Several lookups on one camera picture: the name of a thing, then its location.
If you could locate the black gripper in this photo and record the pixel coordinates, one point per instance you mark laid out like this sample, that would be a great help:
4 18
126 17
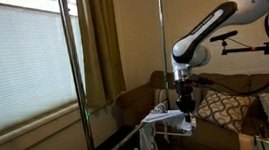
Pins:
186 101

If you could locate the white tea towel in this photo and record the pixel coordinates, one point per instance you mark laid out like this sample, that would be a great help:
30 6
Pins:
162 116

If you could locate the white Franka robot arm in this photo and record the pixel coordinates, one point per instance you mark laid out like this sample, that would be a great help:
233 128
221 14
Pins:
203 27

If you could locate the white plastic clothes hanger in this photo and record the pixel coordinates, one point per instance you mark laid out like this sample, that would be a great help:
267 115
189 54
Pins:
171 133
162 107

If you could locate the brown fabric sofa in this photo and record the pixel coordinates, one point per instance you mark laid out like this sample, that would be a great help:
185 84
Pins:
214 137

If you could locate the brown wave pattern pillow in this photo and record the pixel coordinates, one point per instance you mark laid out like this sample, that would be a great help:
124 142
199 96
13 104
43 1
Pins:
223 109

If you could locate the beige box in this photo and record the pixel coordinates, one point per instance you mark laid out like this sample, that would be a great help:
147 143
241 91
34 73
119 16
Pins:
247 144

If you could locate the silver rack upright pole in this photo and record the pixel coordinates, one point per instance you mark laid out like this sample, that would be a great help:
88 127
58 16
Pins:
163 48
78 84

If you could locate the green lit glass box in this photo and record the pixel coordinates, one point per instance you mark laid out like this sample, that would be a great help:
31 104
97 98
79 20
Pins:
267 143

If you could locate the olive green curtain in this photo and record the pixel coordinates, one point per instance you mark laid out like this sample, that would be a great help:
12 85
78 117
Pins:
100 48

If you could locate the beige window sill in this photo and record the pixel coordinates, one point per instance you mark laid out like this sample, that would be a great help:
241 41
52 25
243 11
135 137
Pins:
29 128

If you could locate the white window blind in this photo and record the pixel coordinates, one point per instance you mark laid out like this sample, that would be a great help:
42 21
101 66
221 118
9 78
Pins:
19 67

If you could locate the silver rack low rail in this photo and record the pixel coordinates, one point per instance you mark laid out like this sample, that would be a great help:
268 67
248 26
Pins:
121 145

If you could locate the black bar camera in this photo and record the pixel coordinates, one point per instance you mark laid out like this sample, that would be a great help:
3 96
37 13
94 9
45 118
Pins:
223 36

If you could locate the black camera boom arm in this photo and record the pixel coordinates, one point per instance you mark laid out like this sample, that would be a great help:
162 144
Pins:
255 48

